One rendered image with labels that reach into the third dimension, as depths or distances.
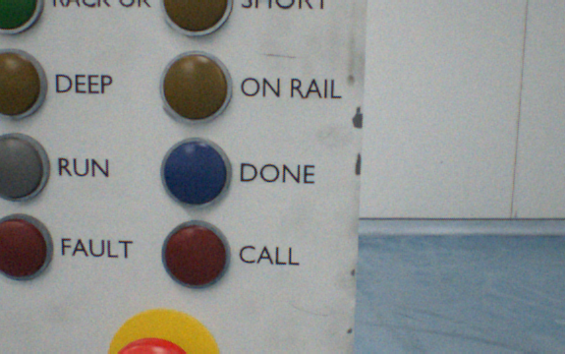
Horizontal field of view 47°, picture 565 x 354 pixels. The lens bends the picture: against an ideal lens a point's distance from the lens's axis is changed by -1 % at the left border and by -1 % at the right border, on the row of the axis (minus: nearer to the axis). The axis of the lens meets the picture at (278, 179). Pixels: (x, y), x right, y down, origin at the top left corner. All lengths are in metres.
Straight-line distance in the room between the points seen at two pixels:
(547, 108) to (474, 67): 0.57
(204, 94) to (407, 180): 4.01
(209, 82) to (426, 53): 3.98
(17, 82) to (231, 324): 0.14
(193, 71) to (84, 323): 0.13
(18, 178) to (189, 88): 0.08
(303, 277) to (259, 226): 0.03
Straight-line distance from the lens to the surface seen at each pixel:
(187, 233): 0.28
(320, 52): 0.27
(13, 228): 0.31
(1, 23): 0.30
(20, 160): 0.30
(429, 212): 4.35
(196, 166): 0.27
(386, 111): 4.18
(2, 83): 0.30
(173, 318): 0.30
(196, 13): 0.27
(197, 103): 0.27
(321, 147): 0.28
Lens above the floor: 1.02
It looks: 9 degrees down
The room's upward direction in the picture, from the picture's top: 1 degrees clockwise
